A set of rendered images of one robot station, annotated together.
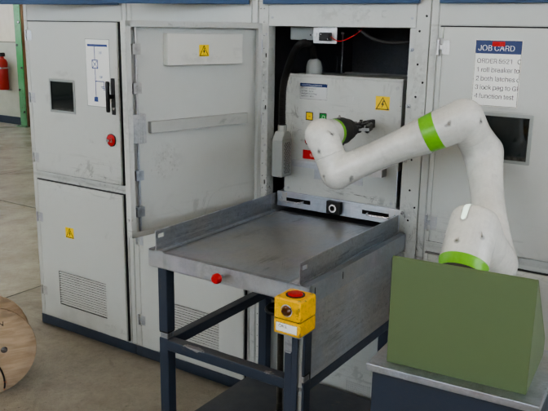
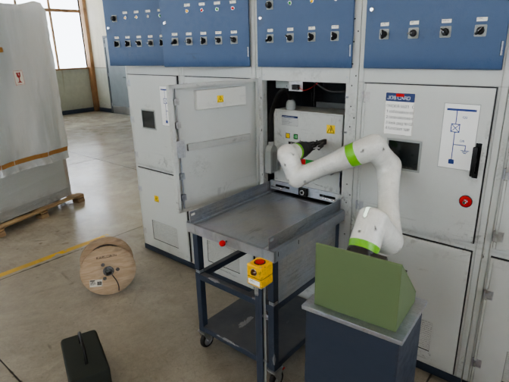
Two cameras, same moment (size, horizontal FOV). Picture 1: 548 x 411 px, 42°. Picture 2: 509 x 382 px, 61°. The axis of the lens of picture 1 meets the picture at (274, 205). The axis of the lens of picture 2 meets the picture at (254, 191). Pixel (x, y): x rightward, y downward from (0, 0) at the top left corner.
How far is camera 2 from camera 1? 34 cm
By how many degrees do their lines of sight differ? 8
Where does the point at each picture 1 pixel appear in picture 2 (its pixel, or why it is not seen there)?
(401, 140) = (334, 160)
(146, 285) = not seen: hidden behind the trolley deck
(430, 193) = (359, 187)
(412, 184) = (348, 180)
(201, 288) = not seen: hidden behind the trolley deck
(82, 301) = (165, 237)
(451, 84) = (370, 120)
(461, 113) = (370, 144)
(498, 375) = (379, 319)
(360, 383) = not seen: hidden behind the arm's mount
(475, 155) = (381, 169)
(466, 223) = (366, 220)
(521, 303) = (391, 277)
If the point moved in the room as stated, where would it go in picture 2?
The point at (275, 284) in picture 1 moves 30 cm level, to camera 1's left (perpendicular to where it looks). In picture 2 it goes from (254, 248) to (195, 246)
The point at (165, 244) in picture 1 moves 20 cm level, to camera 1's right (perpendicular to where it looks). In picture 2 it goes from (195, 219) to (231, 220)
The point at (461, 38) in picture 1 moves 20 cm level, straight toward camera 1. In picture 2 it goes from (376, 91) to (372, 95)
